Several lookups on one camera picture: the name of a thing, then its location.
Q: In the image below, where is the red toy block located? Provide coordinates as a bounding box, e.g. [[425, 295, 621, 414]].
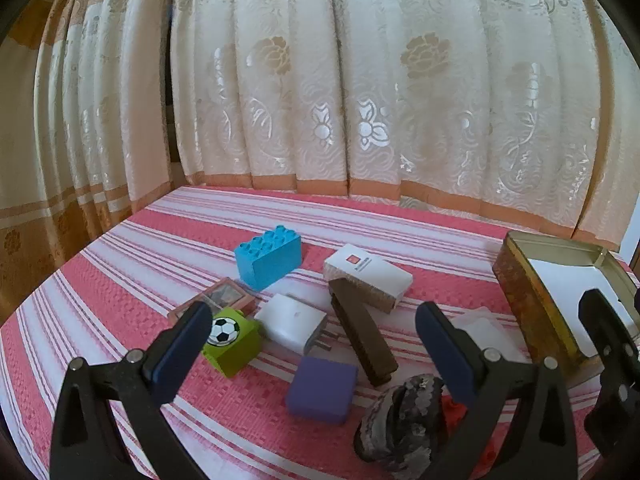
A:
[[439, 391, 501, 478]]

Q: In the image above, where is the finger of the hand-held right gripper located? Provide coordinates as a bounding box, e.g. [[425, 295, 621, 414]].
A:
[[578, 288, 640, 458]]

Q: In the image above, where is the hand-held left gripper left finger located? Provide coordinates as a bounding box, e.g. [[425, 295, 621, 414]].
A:
[[50, 301, 213, 480]]

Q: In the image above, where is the white charger plug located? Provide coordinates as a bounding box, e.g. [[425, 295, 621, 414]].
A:
[[255, 293, 341, 360]]

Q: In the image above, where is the white cardboard box red logo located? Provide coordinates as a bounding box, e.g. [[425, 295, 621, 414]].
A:
[[322, 243, 413, 315]]

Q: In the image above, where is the clear plastic box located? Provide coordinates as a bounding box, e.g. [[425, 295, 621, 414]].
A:
[[452, 307, 526, 361]]

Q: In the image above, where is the cream floral curtain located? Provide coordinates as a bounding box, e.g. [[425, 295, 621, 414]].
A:
[[165, 0, 640, 266]]

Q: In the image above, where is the pink white striped cover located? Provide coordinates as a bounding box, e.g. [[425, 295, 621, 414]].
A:
[[0, 185, 640, 480]]

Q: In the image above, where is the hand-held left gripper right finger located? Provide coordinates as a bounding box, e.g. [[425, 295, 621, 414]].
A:
[[416, 301, 586, 480]]

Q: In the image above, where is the green soccer ball toy block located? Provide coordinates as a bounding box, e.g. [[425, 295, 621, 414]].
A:
[[202, 306, 262, 378]]

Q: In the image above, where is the golden tin box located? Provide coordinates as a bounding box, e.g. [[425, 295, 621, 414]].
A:
[[492, 231, 640, 376]]

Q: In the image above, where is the dark brown rectangular block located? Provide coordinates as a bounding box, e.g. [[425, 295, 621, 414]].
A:
[[327, 277, 398, 387]]

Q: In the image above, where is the blue toy building block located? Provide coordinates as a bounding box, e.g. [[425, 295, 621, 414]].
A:
[[235, 225, 303, 292]]

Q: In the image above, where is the purple cube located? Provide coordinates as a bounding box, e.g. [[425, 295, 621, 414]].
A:
[[286, 357, 358, 426]]

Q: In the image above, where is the cream curtain with orange bands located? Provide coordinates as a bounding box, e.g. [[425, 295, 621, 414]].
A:
[[0, 0, 176, 326]]

